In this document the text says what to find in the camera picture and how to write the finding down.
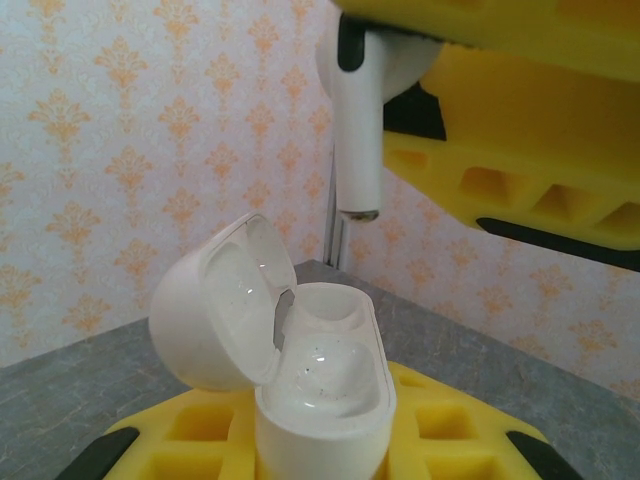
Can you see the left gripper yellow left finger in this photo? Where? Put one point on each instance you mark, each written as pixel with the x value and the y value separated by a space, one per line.
pixel 200 440

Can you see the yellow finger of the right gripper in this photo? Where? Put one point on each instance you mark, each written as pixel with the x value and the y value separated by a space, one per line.
pixel 525 140
pixel 500 25

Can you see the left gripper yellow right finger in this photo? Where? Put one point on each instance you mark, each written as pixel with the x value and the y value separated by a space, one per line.
pixel 450 435

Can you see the white earbud charging case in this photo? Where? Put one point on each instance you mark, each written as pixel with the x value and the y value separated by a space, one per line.
pixel 325 440

